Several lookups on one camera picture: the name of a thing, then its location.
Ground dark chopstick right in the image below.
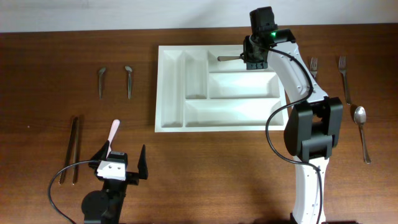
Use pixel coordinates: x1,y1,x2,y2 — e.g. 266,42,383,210
72,117,80,185

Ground dark chopstick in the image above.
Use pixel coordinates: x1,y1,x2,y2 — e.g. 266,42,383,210
72,117,80,185
63,116,77,167

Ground small bent spoon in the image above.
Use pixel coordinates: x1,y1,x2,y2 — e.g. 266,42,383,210
124,65,133,100
98,67,106,99

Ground small bent spoon left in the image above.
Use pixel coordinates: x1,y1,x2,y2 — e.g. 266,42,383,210
98,67,106,99

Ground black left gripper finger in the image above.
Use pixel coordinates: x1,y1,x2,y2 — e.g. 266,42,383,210
137,144,148,180
91,140,110,161

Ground pink handled utensil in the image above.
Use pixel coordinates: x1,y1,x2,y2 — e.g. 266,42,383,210
106,119,121,156

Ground small bent spoon right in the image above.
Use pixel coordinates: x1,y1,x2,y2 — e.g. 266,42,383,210
124,65,133,100

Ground dark chopstick left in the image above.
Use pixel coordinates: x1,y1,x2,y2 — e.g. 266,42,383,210
63,116,77,167

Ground silver tablespoon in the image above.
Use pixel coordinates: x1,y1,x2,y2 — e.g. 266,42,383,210
354,106,371,164
217,56,244,62

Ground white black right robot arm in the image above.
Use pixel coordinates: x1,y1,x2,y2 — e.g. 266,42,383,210
241,6,343,223

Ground white plastic cutlery tray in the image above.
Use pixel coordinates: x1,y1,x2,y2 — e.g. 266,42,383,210
155,45,287,133

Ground silver fork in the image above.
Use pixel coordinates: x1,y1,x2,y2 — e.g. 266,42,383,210
338,56,352,105
310,57,318,80

